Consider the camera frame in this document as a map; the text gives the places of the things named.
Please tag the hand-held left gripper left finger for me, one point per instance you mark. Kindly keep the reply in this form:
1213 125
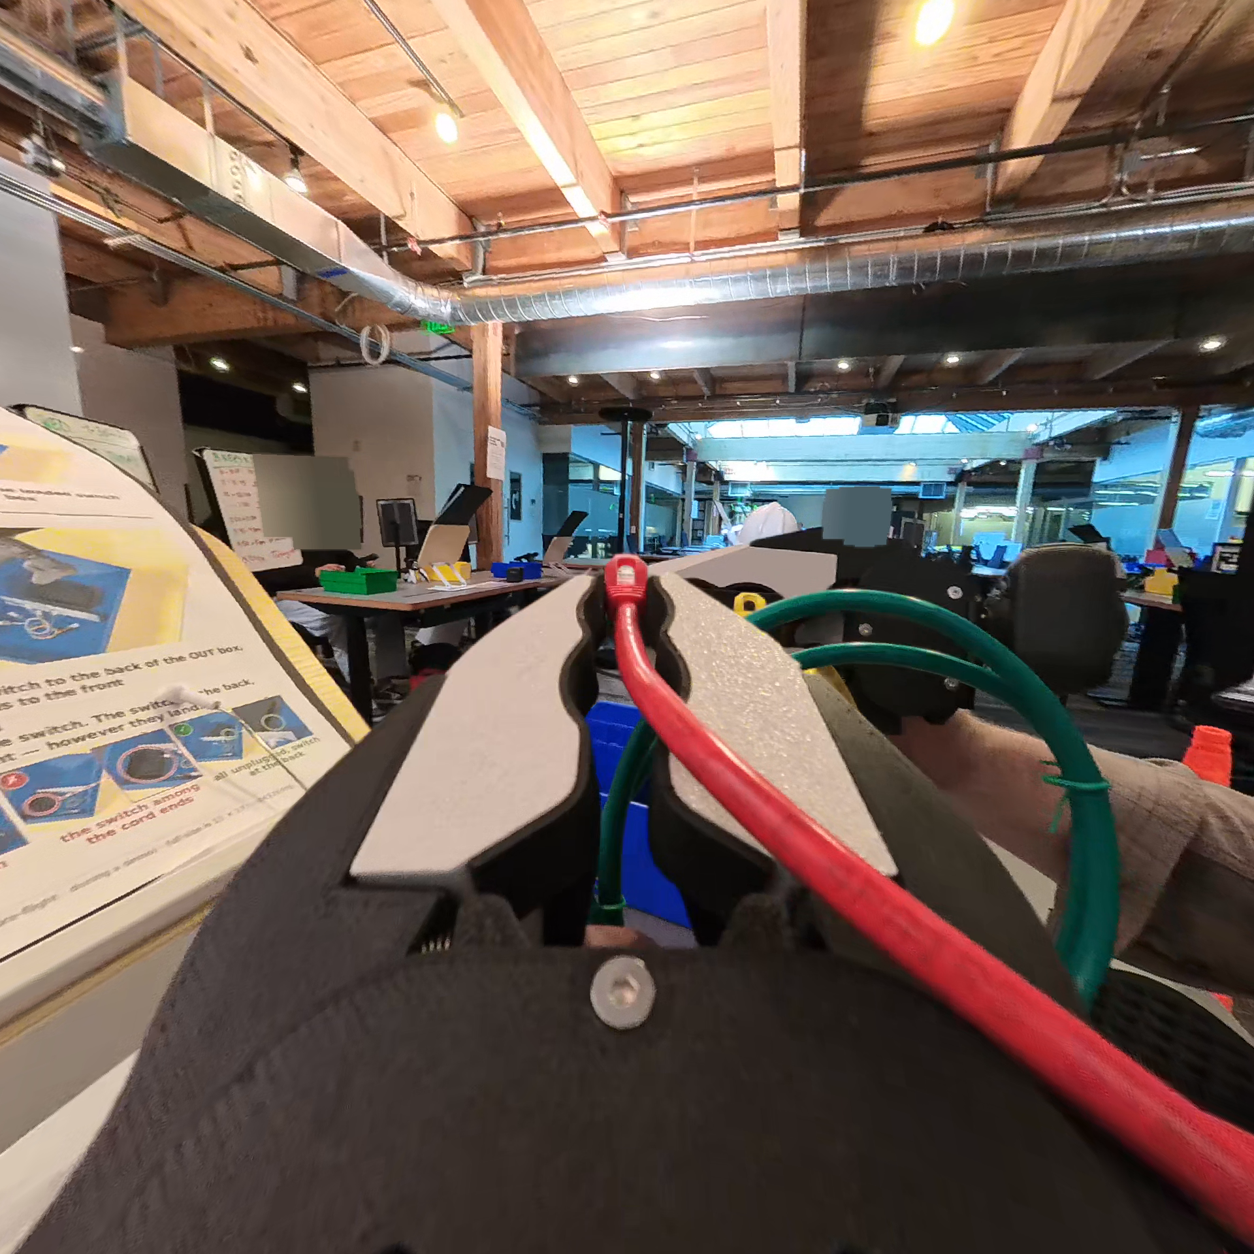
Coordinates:
470 773

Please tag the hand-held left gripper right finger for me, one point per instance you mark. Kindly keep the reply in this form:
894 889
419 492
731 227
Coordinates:
773 764

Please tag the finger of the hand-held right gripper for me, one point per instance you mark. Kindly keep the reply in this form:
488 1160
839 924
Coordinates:
773 567

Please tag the person's right forearm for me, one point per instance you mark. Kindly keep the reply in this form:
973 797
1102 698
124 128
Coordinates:
1175 842

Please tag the white hard hat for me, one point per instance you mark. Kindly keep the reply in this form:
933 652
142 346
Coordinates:
769 521

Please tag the blue plastic bin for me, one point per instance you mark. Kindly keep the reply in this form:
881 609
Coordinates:
627 842

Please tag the wooden board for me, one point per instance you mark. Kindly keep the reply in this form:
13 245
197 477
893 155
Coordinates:
322 685

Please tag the long work table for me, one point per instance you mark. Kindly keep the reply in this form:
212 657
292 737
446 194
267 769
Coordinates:
440 592

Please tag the small blue bin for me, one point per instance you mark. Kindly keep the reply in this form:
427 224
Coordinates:
513 570

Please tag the green plastic bin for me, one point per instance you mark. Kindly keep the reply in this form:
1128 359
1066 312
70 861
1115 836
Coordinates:
357 582

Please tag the cardboard sheet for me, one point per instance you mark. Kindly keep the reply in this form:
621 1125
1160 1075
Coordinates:
442 548

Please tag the orange traffic cone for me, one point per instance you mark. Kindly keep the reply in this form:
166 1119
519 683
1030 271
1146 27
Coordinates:
1206 758

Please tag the whiteboard with red writing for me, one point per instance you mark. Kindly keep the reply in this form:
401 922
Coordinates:
240 509

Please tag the printed instruction sheet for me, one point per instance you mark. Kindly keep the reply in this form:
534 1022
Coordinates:
118 685

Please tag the black round pad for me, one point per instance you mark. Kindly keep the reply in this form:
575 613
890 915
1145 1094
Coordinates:
1175 1037

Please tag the whiteboard with green writing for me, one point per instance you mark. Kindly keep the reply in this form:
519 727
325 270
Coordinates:
88 440

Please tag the silver ventilation duct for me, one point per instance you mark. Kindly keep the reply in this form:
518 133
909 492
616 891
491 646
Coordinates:
784 279

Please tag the wooden post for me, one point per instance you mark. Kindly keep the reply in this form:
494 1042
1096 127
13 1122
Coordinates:
486 440

